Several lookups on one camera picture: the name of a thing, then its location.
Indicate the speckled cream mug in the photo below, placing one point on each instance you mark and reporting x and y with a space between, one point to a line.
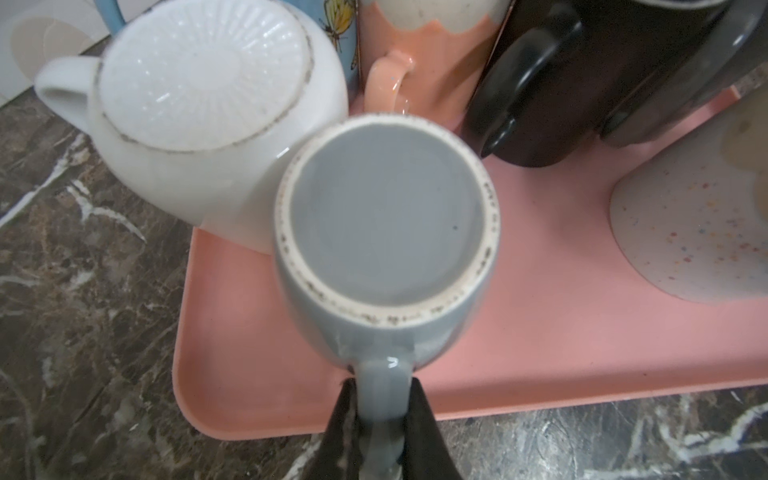
692 220

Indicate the dark grey mug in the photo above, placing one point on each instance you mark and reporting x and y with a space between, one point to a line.
736 44

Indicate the light grey mug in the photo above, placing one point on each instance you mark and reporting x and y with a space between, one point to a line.
386 232

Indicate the cream and salmon mug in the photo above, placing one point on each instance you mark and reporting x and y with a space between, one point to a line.
425 58

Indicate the white ribbed mug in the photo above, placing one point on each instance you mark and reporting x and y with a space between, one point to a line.
198 106

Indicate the black mug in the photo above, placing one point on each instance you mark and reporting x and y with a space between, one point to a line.
563 67

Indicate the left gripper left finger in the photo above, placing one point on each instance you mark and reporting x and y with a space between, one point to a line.
338 456

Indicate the blue butterfly mug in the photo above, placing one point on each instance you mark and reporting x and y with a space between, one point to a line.
337 18

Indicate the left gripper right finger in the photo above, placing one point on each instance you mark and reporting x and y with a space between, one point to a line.
425 456

